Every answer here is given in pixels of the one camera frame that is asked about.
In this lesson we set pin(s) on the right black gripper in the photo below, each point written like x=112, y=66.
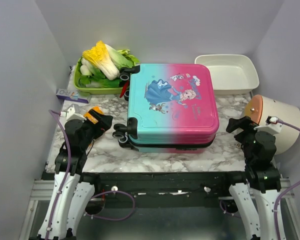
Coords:
x=245, y=122

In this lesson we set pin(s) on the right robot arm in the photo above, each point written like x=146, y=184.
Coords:
x=256, y=190

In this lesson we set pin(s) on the white bok choy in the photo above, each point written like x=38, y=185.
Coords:
x=86, y=68

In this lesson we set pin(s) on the green plastic vegetable tray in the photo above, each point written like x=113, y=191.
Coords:
x=95, y=84

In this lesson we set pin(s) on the napa cabbage with yellow top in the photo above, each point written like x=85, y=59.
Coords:
x=99, y=57

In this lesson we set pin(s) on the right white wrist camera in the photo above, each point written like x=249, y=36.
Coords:
x=272, y=126

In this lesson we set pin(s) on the white rectangular plastic basin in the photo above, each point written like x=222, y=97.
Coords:
x=231, y=74

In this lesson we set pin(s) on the orange snack bag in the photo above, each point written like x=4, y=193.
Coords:
x=99, y=117

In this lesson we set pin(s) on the red chili pepper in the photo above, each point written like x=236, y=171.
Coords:
x=124, y=88

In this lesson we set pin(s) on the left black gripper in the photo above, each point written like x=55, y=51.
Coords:
x=104, y=123

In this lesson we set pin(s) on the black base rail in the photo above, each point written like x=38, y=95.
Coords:
x=160, y=190

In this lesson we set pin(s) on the white cylinder appliance orange lid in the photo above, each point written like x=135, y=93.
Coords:
x=259, y=108

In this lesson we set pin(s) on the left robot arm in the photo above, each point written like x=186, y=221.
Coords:
x=72, y=188

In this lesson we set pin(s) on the green leafy lettuce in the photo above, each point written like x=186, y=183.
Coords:
x=122, y=58

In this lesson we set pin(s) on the purple and white small box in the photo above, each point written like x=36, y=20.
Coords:
x=73, y=96

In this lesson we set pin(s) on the pink and teal kids suitcase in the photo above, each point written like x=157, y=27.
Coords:
x=171, y=109

